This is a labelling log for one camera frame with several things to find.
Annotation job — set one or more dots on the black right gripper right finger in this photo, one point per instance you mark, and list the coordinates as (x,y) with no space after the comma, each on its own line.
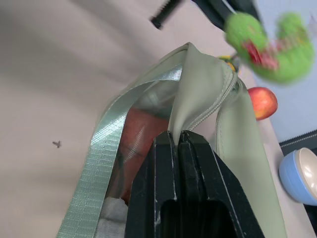
(213,188)

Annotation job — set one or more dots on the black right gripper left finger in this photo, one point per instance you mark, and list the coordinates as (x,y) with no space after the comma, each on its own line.
(146,188)

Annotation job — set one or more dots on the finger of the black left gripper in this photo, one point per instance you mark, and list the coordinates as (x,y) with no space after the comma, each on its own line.
(220,11)
(164,12)

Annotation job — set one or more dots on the green zip pouch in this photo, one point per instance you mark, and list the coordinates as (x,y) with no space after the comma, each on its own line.
(195,81)

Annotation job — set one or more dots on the white cloth item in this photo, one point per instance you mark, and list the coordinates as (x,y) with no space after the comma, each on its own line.
(112,214)

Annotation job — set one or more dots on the red apple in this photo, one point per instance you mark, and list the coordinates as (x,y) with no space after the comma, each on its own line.
(263,102)
(141,129)

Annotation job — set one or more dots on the blue bowl with cream inside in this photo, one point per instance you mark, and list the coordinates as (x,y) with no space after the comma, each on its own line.
(301,173)

